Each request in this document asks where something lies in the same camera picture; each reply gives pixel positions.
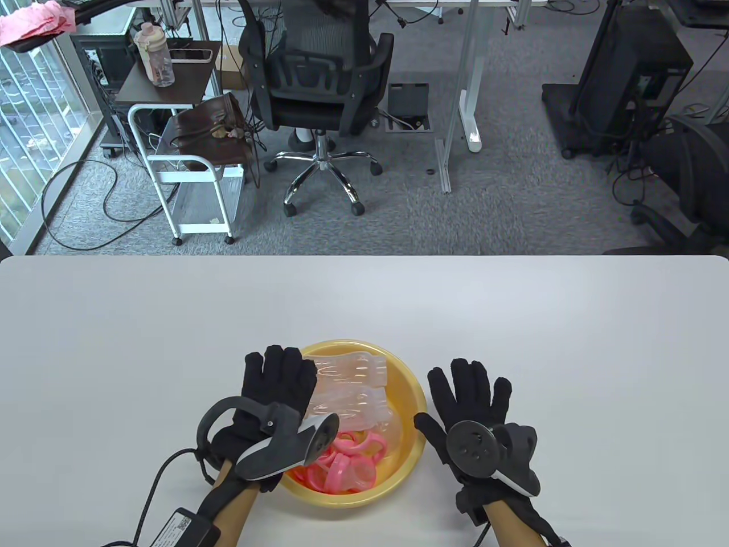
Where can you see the person's right hand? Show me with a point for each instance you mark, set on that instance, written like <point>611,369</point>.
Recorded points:
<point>470,401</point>

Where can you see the person's left hand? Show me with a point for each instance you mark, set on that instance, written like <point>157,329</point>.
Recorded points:
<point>267,379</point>

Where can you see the person's left little finger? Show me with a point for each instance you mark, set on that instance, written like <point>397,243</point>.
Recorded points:
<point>254,373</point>

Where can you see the person's right thumb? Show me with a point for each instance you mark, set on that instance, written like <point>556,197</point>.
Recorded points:
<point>430,431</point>

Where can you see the person's left middle finger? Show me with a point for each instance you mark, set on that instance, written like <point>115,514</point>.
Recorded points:
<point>293,370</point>

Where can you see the person's right middle finger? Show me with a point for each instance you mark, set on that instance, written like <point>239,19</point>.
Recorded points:
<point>462,384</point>

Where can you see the person's right little finger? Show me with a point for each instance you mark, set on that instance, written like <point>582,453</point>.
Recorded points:
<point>501,399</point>

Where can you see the person's left forearm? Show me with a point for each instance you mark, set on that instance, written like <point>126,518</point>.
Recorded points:
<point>236,513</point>

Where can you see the person's right forearm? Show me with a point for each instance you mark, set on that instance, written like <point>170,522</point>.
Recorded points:
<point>512,527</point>

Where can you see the yellow plastic bowl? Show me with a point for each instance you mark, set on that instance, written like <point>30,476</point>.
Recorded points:
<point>407,410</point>

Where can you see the grey controller with round disc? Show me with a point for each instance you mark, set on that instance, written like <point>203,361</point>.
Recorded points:
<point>475,447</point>

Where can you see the clear plastic bottle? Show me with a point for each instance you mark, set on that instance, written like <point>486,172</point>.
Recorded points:
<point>347,371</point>
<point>356,407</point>

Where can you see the pile of pink plastic rings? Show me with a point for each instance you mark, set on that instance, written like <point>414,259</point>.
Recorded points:
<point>347,467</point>

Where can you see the white metal cart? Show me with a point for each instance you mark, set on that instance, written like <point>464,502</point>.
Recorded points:
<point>196,194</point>

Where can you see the brown leather handbag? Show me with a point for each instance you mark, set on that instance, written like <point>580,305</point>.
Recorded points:
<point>211,128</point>

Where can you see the black mesh office chair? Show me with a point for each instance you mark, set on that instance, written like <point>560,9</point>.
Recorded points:
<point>319,85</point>

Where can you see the black floor socket box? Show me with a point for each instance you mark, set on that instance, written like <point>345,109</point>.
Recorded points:
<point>408,102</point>

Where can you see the white desk leg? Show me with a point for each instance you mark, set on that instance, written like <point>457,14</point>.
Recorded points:
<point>464,85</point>

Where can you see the dark brown side table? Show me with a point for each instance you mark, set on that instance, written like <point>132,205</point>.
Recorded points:
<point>188,77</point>

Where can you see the cardboard box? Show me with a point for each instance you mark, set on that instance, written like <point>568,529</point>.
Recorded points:
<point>230,65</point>

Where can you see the black smartphone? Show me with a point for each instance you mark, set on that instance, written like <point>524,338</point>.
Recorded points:
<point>191,55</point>

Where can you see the pink water bottle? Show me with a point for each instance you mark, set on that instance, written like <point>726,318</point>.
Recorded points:
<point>155,54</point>

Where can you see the black computer tower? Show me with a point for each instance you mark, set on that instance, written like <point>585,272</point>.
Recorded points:
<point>108,68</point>

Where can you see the black equipment stand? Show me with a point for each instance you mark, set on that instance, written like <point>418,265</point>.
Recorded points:
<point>621,74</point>

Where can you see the black shelf tray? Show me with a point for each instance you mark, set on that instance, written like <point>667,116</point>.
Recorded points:
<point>85,8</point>

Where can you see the pink cloth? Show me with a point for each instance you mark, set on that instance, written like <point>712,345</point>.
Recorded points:
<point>34,23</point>

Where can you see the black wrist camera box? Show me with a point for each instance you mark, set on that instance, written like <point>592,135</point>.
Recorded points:
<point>182,527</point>

